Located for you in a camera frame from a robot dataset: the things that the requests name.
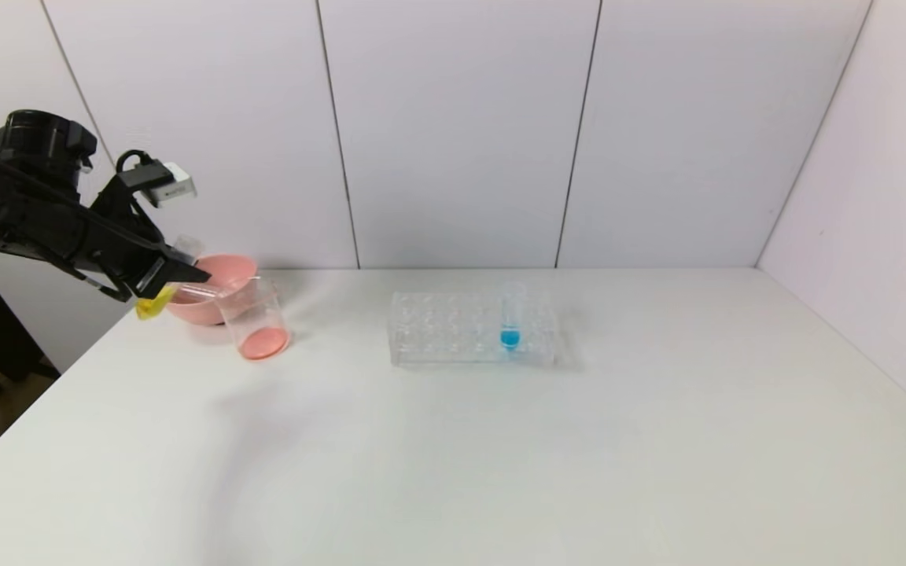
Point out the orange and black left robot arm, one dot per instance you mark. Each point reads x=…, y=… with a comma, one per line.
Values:
x=20, y=204

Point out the clear acrylic test tube rack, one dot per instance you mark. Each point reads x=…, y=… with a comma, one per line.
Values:
x=453, y=338

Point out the clear glass beaker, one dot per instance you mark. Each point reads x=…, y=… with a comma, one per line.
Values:
x=264, y=342

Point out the yellow pigment test tube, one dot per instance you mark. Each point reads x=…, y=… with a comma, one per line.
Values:
x=152, y=306

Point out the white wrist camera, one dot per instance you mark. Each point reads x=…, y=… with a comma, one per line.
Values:
x=174, y=189

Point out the pink plastic bowl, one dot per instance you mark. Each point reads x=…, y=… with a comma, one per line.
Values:
x=229, y=267

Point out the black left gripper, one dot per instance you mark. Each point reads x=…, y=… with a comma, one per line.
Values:
x=151, y=275

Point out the blue pigment test tube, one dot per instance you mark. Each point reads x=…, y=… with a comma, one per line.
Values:
x=510, y=336

